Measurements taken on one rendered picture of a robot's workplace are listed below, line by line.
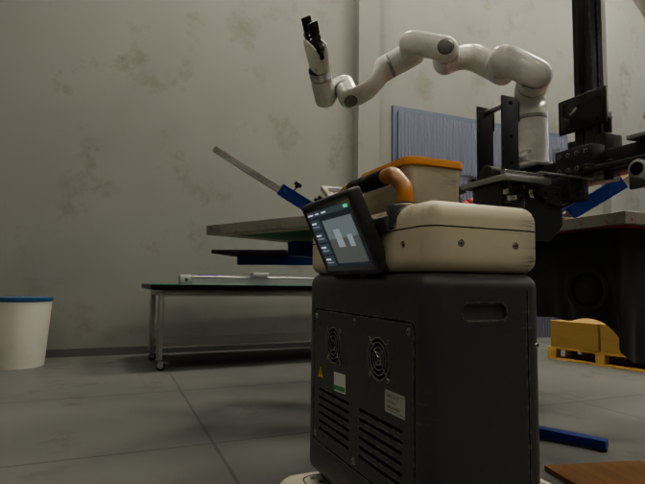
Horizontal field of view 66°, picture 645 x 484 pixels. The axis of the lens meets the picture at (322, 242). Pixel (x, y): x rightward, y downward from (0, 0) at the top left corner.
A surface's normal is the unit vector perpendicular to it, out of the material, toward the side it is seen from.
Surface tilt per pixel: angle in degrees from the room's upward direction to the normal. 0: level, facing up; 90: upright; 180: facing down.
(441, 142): 90
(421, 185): 92
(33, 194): 90
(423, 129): 90
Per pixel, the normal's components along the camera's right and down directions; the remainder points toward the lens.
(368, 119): 0.39, -0.07
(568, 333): -0.86, -0.05
